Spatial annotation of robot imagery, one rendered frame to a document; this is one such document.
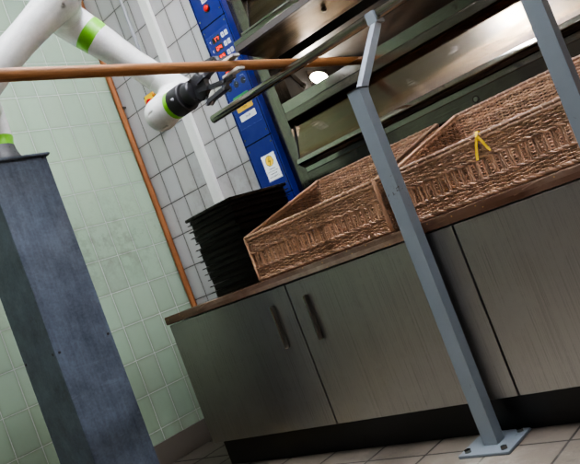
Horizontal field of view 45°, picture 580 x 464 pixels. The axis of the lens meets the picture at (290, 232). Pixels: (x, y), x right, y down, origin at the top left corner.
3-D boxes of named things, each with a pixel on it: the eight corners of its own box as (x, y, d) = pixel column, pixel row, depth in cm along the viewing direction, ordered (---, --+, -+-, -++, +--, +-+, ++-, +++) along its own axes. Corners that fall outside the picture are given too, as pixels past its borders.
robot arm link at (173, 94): (169, 118, 216) (158, 90, 217) (196, 115, 225) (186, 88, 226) (180, 110, 213) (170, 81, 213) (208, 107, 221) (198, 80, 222)
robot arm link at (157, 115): (156, 143, 228) (132, 118, 224) (172, 121, 237) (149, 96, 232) (181, 125, 219) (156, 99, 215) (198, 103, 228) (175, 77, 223)
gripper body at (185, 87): (192, 82, 220) (211, 68, 214) (202, 107, 220) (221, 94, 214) (174, 83, 214) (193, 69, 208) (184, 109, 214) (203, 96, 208)
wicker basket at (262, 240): (342, 249, 263) (316, 180, 264) (472, 200, 226) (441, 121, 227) (256, 284, 226) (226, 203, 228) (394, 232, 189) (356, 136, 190)
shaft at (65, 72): (-5, 78, 146) (-10, 65, 146) (-11, 85, 148) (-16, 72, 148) (403, 60, 276) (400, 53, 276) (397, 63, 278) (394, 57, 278)
